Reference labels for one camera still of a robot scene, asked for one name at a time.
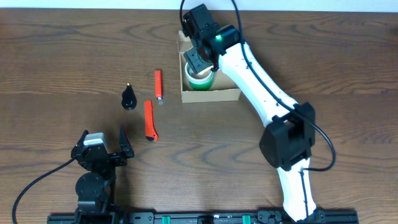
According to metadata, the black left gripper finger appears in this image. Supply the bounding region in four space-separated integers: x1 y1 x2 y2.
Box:
119 126 134 158
76 130 88 146

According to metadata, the yellow sticky note pad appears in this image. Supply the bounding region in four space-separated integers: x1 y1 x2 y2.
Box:
198 67 213 75

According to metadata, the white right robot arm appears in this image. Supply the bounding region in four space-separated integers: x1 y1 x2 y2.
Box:
179 4 318 222

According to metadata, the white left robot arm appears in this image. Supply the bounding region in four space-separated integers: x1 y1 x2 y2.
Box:
71 130 127 217

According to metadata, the red utility knife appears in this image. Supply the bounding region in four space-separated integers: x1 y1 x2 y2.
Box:
144 100 159 141

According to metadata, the green tape roll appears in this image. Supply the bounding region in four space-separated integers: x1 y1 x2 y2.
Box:
184 63 215 91

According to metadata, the black correction tape dispenser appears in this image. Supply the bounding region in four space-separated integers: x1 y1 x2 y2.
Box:
121 82 137 110

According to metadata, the brown cardboard box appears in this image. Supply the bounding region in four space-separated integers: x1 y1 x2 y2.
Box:
177 30 241 103

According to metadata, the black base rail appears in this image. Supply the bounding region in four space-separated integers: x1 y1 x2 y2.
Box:
47 210 359 224

